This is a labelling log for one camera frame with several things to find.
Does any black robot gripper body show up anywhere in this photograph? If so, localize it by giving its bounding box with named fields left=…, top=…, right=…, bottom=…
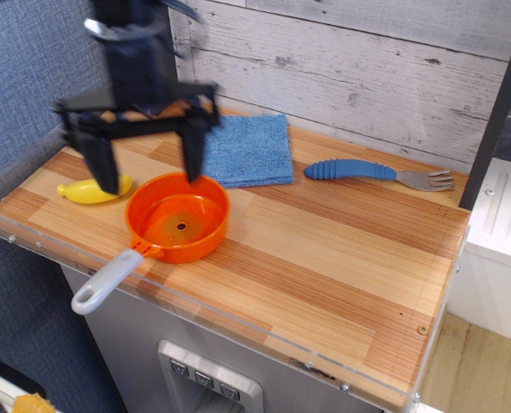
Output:
left=53, top=17, right=217, bottom=142

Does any dark grey right post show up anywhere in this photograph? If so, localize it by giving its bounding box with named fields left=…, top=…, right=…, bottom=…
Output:
left=459, top=57, right=511, bottom=211

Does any blue folded cloth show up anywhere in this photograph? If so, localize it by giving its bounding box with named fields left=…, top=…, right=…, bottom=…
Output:
left=202, top=114, right=293, bottom=188

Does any blue handled metal fork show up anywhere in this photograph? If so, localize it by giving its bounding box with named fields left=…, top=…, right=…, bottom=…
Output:
left=304, top=159, right=455, bottom=192

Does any clear acrylic guard rail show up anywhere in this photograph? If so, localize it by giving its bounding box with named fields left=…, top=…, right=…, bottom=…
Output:
left=0, top=64, right=471, bottom=410

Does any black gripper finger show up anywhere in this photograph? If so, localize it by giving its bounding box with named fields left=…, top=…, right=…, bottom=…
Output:
left=77, top=132, right=119, bottom=194
left=178, top=117, right=207, bottom=182

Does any grey toy fridge cabinet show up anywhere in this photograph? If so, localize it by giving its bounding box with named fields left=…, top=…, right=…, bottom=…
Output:
left=59, top=262, right=385, bottom=413

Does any yellow toy banana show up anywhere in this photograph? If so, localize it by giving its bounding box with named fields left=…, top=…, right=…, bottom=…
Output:
left=57, top=175, right=133, bottom=205

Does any white cabinet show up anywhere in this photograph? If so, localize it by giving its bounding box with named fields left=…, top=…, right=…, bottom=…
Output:
left=446, top=159, right=511, bottom=339

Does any silver dispenser button panel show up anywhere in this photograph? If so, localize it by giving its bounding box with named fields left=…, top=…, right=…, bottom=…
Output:
left=157, top=340, right=264, bottom=412

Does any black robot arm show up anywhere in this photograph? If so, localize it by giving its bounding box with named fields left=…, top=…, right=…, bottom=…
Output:
left=53, top=1, right=220, bottom=194

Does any orange pot with grey handle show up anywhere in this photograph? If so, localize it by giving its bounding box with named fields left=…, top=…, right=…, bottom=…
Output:
left=71, top=173, right=231, bottom=315

